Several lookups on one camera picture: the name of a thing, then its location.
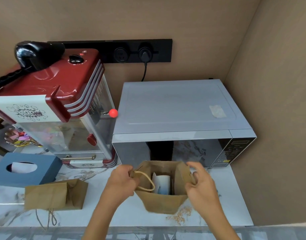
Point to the person's left thumb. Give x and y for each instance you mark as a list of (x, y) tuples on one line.
[(129, 168)]

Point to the white item in bag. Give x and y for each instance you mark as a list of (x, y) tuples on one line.
[(161, 184)]

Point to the flat brown paper bag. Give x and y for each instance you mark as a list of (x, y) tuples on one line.
[(55, 196)]

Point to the brown paper bag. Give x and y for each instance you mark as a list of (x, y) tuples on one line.
[(55, 196), (163, 197)]

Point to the person's left forearm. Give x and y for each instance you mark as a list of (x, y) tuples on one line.
[(100, 217)]

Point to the person's right hand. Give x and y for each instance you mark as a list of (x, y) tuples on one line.
[(205, 187)]

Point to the person's right thumb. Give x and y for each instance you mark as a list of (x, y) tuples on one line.
[(190, 188)]

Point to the blue tissue box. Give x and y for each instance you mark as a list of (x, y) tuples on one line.
[(25, 169)]

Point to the black hair dryer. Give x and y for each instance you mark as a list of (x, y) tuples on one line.
[(30, 57)]

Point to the red popcorn machine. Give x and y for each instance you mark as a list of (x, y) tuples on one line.
[(58, 109)]

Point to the black power strip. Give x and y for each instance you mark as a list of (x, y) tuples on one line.
[(113, 51)]

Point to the person's right forearm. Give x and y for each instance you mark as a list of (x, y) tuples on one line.
[(218, 222)]

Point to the silver microwave oven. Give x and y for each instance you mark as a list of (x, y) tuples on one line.
[(180, 122)]

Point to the colourful wrapped candies dish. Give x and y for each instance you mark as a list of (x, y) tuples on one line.
[(15, 138)]

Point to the person's left hand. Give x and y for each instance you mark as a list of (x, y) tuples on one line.
[(120, 181)]

